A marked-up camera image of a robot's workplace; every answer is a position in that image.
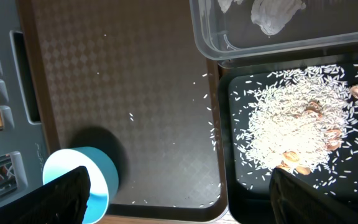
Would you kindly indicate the pile of rice and nuts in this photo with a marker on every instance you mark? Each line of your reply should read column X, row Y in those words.
column 301, row 120

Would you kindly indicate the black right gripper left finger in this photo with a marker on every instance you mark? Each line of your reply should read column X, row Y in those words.
column 62, row 200

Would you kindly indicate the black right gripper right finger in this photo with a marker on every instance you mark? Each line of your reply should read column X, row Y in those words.
column 294, row 201

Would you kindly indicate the clear plastic waste bin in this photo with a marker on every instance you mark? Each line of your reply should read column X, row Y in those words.
column 323, row 28

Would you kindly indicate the black waste tray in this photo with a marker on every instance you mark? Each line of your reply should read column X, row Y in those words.
column 247, row 194

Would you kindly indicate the white tissue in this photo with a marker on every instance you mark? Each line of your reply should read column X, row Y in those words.
column 271, row 16

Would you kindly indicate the blue bowl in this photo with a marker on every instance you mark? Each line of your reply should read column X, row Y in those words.
column 104, row 179

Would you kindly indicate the grey dishwasher rack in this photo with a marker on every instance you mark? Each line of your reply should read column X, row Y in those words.
column 22, row 146

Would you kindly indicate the brown serving tray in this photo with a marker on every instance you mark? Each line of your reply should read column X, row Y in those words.
column 127, row 78

